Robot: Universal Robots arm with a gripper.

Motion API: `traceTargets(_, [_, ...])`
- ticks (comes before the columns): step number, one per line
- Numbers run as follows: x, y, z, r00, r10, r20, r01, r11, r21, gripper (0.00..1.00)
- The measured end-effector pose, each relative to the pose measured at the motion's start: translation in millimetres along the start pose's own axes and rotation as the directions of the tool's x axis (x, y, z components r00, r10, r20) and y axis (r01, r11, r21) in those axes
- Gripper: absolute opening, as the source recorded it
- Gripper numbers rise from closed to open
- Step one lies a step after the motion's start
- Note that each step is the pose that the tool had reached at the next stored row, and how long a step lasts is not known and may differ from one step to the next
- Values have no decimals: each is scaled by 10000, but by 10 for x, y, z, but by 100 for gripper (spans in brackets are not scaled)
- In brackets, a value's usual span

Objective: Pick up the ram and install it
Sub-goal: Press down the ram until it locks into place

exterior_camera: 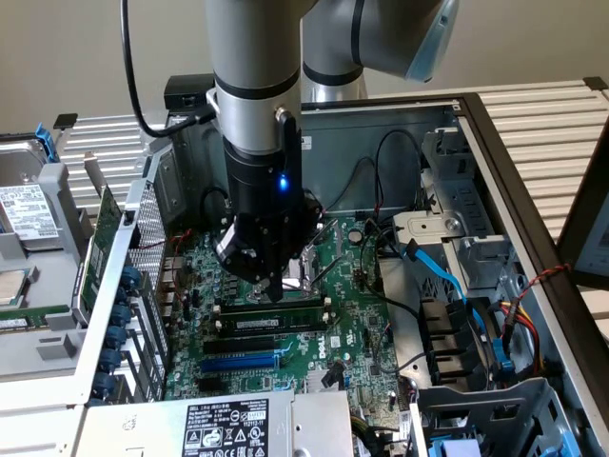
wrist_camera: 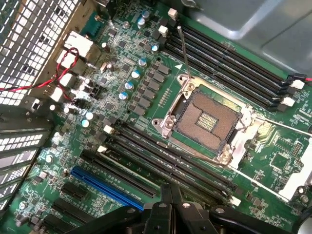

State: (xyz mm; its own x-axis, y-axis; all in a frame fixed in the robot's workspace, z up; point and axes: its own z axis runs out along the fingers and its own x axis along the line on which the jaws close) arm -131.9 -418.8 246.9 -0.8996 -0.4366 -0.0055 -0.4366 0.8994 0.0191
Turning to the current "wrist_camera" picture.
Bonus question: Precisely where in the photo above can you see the RAM slot white latches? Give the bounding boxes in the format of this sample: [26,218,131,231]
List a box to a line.
[103,124,242,207]
[157,25,296,107]
[97,145,163,189]
[168,7,306,90]

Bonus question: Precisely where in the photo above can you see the RAM slot black latches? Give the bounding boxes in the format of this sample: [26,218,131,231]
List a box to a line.
[168,18,297,97]
[157,36,287,113]
[103,135,230,203]
[109,117,238,194]

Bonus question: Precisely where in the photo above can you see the blue expansion slot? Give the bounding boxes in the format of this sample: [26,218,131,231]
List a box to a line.
[70,166,145,212]

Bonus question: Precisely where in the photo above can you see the long black expansion slot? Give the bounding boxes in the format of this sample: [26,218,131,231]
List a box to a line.
[80,149,157,199]

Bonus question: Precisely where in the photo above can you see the thin metal locking lever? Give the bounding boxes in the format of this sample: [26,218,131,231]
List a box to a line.
[177,25,193,79]
[156,140,228,164]

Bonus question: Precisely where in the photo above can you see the medium black expansion slot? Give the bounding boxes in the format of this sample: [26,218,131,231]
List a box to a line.
[51,197,95,225]
[41,214,75,234]

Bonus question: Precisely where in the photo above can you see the short black expansion slot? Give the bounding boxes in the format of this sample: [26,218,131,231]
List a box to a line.
[60,182,89,200]

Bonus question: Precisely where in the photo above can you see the CPU socket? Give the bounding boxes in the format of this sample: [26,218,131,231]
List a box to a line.
[152,74,257,168]

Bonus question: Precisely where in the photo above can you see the metal socket cover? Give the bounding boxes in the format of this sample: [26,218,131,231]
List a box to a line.
[229,107,312,204]

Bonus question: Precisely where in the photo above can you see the green motherboard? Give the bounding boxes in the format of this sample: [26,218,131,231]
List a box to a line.
[0,0,312,234]

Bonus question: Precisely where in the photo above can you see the open grey PC case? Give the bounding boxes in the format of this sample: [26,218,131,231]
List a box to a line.
[0,0,312,213]

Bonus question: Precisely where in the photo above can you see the black red fan wire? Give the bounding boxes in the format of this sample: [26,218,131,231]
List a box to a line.
[287,73,312,84]

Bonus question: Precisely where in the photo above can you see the red black twisted wire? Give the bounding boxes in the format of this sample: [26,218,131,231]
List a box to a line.
[0,47,81,106]

